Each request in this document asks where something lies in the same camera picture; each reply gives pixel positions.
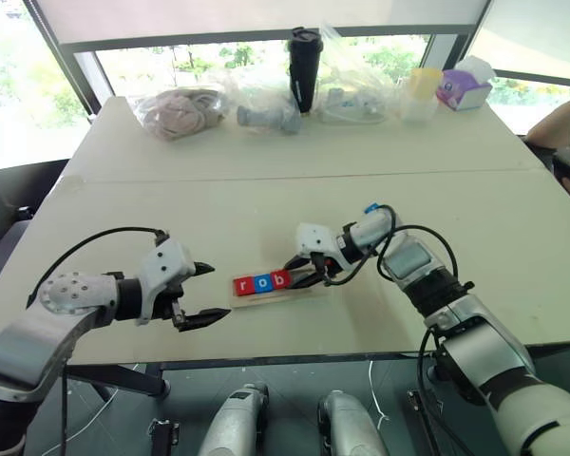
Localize large clear plastic bag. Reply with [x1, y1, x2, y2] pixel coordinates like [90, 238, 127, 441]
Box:
[312, 22, 410, 125]

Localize white thin cord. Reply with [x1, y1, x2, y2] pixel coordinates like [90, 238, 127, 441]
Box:
[367, 359, 391, 431]

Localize black table frame bar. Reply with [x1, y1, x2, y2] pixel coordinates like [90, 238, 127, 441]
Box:
[67, 362, 173, 399]

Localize wooden letter tray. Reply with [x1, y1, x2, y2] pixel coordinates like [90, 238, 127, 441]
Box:
[230, 278, 333, 310]

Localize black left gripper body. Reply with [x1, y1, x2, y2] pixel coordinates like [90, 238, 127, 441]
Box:
[150, 273, 198, 330]

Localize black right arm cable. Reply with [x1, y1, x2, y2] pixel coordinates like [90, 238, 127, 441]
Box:
[313, 203, 475, 289]

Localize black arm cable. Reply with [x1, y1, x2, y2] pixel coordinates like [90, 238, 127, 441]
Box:
[26, 226, 173, 310]
[313, 203, 475, 289]

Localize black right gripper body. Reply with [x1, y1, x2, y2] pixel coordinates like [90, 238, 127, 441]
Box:
[308, 251, 346, 286]

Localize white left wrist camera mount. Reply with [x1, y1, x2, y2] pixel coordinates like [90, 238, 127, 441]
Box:
[135, 237, 197, 327]

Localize purple tissue box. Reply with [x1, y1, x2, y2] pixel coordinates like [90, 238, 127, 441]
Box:
[435, 55, 496, 113]

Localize white roller blind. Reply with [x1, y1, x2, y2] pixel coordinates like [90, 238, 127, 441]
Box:
[29, 0, 494, 48]

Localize grey rounded metal shape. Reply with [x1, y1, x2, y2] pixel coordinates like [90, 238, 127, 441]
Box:
[198, 381, 271, 456]
[316, 389, 390, 456]

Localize clear plastic cup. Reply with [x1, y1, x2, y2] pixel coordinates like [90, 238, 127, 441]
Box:
[397, 91, 440, 125]

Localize crumpled clear plastic bag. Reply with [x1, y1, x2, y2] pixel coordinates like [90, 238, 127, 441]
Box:
[220, 69, 306, 138]

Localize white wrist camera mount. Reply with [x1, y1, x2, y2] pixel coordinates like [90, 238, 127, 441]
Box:
[294, 222, 337, 261]
[135, 237, 197, 327]

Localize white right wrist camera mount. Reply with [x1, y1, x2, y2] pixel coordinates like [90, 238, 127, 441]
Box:
[294, 222, 337, 261]

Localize yellow plastic cup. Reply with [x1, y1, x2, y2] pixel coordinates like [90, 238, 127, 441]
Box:
[408, 66, 445, 102]

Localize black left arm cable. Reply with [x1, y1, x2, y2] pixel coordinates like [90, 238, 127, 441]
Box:
[26, 226, 173, 310]

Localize plastic bag of pink cords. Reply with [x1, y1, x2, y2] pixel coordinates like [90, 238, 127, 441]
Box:
[129, 86, 230, 143]

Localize black travel tumbler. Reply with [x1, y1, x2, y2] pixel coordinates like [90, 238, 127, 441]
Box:
[286, 26, 326, 116]

